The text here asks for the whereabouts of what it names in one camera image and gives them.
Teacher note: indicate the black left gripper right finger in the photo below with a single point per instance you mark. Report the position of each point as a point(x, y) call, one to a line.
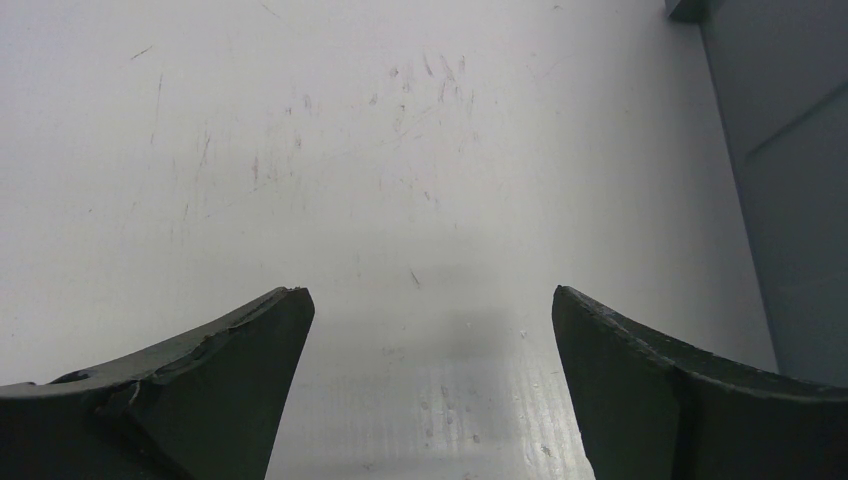
point(649, 406)

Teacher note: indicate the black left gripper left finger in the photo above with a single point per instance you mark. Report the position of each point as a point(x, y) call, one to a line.
point(205, 404)

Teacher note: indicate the grey plastic bin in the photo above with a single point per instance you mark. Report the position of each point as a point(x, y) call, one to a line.
point(779, 69)

